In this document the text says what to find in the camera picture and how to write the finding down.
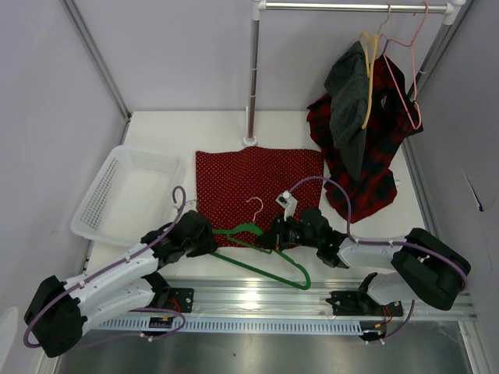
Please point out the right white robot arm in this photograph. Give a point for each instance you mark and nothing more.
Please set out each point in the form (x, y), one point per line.
(415, 266)

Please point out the perforated cable duct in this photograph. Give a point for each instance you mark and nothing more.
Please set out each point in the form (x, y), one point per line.
(155, 324)

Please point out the grey dotted garment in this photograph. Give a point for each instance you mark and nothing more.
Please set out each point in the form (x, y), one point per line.
(347, 84)

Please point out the red black plaid shirt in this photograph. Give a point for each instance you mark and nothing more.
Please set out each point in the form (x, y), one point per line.
(393, 118)

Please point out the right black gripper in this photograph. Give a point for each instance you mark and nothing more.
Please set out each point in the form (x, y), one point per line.
(276, 234)

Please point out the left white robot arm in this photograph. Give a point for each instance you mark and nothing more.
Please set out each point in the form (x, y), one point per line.
(63, 311)

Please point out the green velvet hanger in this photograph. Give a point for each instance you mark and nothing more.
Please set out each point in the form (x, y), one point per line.
(252, 228)

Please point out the white plastic basket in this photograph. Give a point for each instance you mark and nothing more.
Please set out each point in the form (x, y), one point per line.
(130, 196)

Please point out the yellow hanger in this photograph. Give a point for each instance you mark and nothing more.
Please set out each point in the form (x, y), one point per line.
(370, 52)

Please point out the silver clothes rack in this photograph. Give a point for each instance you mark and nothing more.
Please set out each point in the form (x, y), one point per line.
(449, 9)

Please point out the red polka dot skirt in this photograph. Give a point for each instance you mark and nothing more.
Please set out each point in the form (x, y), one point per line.
(241, 187)

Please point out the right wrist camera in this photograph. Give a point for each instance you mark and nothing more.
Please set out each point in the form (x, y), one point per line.
(288, 202)

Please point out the aluminium mounting rail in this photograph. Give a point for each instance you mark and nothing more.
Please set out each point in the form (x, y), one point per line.
(252, 297)

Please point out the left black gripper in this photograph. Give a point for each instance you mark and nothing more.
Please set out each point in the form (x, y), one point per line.
(208, 243)

